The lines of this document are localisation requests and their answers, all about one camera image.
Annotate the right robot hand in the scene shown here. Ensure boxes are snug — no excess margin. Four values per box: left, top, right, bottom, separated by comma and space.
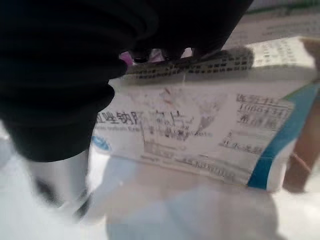
0, 0, 253, 218

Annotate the white blue-striped medicine box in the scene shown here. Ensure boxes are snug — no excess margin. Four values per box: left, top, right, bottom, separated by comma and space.
91, 37, 320, 193

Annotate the pink medicine package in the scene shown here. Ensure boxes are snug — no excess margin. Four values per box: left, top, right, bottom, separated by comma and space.
119, 48, 193, 66

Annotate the white green-edged medicine box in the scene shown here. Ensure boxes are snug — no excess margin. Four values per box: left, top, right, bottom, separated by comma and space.
234, 0, 320, 41

